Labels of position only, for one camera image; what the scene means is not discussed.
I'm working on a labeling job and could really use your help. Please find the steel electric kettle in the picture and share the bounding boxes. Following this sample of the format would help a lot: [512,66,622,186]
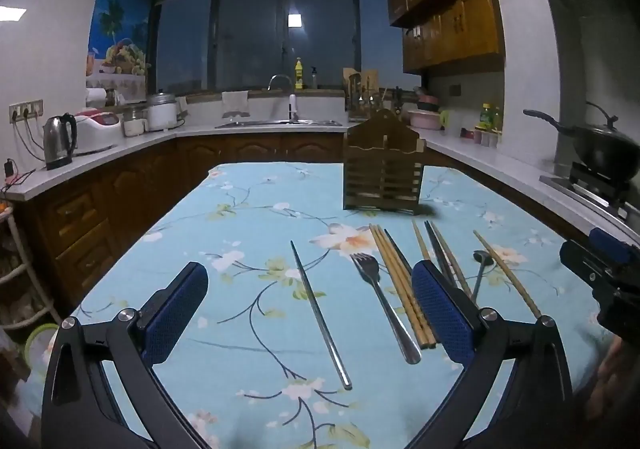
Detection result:
[42,113,79,171]

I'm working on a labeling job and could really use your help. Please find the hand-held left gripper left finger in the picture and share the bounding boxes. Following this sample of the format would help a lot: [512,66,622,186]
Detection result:
[42,261,221,449]

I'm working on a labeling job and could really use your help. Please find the person's right hand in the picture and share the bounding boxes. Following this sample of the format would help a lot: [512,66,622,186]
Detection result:
[586,335,640,425]

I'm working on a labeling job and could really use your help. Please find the group of condiment bottles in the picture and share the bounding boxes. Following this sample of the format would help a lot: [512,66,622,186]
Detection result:
[472,102,504,149]

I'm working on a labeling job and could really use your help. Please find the wall socket strip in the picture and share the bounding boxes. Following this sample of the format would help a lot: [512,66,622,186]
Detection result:
[9,99,44,123]

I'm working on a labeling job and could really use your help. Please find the wooden utensil holder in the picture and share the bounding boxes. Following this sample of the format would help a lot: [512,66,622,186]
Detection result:
[342,108,427,216]

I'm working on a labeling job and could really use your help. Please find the countertop knife and utensil rack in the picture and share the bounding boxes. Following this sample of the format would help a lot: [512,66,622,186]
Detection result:
[342,68,382,123]

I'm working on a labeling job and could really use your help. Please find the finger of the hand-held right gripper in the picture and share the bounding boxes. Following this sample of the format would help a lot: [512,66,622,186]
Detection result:
[589,226,640,264]
[560,239,628,282]

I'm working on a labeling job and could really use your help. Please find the stacked pink bowls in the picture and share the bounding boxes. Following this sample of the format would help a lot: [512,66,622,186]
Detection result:
[407,96,444,130]

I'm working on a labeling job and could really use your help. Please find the white storage rack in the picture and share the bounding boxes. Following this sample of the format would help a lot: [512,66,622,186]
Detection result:
[0,202,63,330]

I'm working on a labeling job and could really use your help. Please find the white cooking pot with lid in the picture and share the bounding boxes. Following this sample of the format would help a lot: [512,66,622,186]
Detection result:
[145,90,179,132]

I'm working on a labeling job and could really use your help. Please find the white kitchen countertop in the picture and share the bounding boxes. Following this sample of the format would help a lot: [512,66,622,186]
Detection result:
[0,122,640,250]

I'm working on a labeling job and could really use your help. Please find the wooden base cabinets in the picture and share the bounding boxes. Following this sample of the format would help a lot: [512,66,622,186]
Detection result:
[10,132,351,312]

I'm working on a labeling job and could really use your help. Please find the large dark window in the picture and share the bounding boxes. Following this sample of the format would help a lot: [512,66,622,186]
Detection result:
[155,0,426,95]

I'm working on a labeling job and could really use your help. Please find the wooden chopstick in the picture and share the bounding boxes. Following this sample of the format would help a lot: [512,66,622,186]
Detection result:
[411,220,432,261]
[430,222,474,301]
[381,227,437,345]
[375,224,431,348]
[473,229,543,320]
[369,224,425,350]

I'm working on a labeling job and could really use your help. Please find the steel kitchen sink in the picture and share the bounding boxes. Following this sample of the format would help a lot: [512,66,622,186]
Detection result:
[215,118,344,129]

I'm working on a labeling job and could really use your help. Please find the blue floral tablecloth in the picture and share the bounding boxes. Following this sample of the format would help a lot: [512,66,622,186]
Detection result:
[30,162,621,449]

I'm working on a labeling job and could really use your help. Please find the black wok with lid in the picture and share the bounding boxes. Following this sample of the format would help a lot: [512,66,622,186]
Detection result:
[523,102,640,181]

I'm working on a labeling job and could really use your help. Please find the metal fork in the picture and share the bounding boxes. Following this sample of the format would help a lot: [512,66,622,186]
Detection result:
[350,252,423,365]

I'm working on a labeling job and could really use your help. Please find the tropical fruit wall poster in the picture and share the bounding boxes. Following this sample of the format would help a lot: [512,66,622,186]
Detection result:
[86,0,153,93]

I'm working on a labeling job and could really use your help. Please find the glass jar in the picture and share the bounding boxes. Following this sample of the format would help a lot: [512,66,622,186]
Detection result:
[122,104,147,138]

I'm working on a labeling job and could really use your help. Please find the low wooden wall cabinets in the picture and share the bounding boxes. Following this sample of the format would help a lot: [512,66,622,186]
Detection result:
[401,0,506,76]

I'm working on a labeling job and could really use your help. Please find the metal spoon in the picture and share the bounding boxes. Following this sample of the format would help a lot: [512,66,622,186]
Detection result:
[471,251,494,304]

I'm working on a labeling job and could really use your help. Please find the green rimmed container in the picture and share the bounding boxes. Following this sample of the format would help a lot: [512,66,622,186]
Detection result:
[27,323,62,380]

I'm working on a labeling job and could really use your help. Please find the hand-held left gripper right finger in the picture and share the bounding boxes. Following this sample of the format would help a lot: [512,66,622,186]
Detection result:
[400,259,576,449]

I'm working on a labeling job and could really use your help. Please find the gas stove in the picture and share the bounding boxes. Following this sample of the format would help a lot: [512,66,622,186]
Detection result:
[539,162,640,226]

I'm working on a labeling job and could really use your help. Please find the white and red rice cooker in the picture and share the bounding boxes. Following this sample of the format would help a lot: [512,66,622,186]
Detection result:
[72,110,124,153]

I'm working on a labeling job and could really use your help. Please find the white hanging cloth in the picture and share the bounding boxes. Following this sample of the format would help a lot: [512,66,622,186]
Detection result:
[221,90,250,118]

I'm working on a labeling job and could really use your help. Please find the long metal chopstick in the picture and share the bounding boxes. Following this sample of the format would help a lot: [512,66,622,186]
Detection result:
[290,240,354,391]

